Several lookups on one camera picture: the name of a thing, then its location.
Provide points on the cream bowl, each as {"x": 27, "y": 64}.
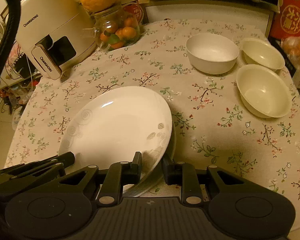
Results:
{"x": 262, "y": 52}
{"x": 262, "y": 92}

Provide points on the white bowl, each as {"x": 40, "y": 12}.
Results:
{"x": 210, "y": 47}

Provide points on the glass jar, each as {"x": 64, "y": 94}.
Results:
{"x": 107, "y": 25}

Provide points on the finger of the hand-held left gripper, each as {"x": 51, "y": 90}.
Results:
{"x": 60, "y": 161}

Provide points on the floral tablecloth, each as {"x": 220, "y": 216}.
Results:
{"x": 165, "y": 80}

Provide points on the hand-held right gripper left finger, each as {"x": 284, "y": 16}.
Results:
{"x": 137, "y": 163}

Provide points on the pile of small tangerines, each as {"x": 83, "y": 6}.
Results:
{"x": 126, "y": 32}

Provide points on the blue patterned plate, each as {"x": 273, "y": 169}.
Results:
{"x": 150, "y": 183}
{"x": 140, "y": 194}

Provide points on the plastic bag of tangerines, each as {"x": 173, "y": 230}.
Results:
{"x": 297, "y": 47}

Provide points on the white plate with grey swirls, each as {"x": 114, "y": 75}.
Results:
{"x": 115, "y": 130}

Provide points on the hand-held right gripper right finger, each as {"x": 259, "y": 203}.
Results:
{"x": 167, "y": 170}

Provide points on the red label jar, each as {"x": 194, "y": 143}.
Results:
{"x": 133, "y": 12}

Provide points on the red gift box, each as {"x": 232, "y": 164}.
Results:
{"x": 290, "y": 15}

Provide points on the white air fryer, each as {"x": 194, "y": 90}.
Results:
{"x": 57, "y": 12}

